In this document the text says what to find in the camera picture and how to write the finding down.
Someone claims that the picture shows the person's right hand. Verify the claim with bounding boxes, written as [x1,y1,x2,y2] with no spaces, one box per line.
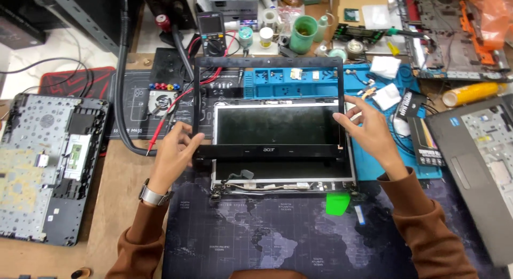
[333,95,409,179]

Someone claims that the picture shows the person's left hand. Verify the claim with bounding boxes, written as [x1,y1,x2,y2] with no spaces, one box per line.
[147,121,206,196]

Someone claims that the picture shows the black laptop screen bezel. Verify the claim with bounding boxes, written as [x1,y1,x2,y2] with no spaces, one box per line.
[192,56,346,164]

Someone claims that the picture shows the red multimeter probe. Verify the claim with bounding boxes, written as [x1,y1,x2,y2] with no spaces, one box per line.
[145,30,237,157]

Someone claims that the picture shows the laptop cooling fan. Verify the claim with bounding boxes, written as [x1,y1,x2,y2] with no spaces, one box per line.
[147,89,179,118]

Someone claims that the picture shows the black printed work mat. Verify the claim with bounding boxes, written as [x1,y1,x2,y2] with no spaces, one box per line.
[107,68,246,140]

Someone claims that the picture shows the black square plate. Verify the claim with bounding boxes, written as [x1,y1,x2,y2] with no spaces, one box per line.
[150,48,190,86]

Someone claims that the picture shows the silver wristwatch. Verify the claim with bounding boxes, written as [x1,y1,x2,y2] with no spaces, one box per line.
[139,178,175,207]

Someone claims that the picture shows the laptop screen panel with lid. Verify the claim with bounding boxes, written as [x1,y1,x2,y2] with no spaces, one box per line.
[210,102,358,200]

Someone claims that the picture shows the black digital multimeter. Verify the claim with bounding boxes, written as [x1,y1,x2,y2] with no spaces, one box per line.
[196,11,228,58]

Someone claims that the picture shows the red round knob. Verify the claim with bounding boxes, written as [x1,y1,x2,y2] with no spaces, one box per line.
[155,14,172,33]

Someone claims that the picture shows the small white jar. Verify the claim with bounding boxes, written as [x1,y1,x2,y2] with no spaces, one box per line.
[259,26,275,49]

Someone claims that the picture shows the red and black mouse pad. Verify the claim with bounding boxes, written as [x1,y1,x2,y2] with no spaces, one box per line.
[38,66,117,100]

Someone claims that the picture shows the grey soldering station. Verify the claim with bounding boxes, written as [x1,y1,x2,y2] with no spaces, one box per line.
[208,0,260,22]

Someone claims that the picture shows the white tape roll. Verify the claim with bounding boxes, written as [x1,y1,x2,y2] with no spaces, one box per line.
[262,8,279,29]

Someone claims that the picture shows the dark world map desk mat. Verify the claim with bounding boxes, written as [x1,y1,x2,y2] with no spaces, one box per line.
[162,167,513,279]

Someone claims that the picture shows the grey metal shelf beam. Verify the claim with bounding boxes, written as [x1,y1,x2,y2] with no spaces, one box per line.
[47,0,122,56]

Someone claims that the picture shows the green plastic cup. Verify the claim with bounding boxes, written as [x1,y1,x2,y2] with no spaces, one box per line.
[289,15,320,55]

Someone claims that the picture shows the grey laptop bottom case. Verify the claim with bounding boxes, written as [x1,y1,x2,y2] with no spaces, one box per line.
[0,92,111,247]

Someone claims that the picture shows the green plastic pry card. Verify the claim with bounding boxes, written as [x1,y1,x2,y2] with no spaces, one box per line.
[325,192,352,216]

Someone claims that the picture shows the teal round tin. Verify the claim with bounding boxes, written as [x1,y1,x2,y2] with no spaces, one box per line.
[328,47,348,63]

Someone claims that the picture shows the small clear squeeze bottle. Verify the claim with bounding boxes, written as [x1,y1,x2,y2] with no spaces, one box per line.
[314,14,334,43]

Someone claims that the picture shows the round metal paste tin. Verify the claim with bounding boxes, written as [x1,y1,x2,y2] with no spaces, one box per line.
[346,39,366,61]

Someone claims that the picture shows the blue silicone repair mat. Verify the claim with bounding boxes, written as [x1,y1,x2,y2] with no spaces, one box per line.
[242,62,444,182]

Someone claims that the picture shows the green circuit board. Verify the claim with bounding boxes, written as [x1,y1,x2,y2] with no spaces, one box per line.
[332,24,386,44]

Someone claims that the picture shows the white tissue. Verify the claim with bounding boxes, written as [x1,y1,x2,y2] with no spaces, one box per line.
[369,55,402,80]
[372,83,402,111]

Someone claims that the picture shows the cardboard box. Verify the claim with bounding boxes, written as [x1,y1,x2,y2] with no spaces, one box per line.
[332,0,397,28]

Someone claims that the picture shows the black paper packet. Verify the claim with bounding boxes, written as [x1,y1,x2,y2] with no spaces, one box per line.
[394,88,428,122]

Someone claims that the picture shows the black screen protector box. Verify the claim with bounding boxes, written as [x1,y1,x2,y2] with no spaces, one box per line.
[407,116,446,168]

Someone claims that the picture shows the laptop base with orange parts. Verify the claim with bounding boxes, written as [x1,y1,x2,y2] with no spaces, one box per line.
[394,0,513,82]

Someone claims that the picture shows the yellow film roll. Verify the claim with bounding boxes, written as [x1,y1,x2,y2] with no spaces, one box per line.
[442,81,508,108]

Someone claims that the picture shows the grey laptop palmrest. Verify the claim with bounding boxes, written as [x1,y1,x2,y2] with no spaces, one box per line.
[424,95,513,268]

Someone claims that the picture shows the orange plastic bag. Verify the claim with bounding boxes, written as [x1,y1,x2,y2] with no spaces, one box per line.
[460,0,513,52]

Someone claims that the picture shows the thick black hose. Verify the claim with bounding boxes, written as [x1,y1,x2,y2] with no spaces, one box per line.
[114,0,195,157]

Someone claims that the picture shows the solder wire spool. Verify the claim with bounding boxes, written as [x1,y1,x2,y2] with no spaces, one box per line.
[238,25,254,49]

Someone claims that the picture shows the thin black cable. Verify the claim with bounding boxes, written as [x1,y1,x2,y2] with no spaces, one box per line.
[0,28,95,96]

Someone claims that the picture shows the green handled soldering iron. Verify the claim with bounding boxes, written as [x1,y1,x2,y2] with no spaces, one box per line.
[384,26,431,42]

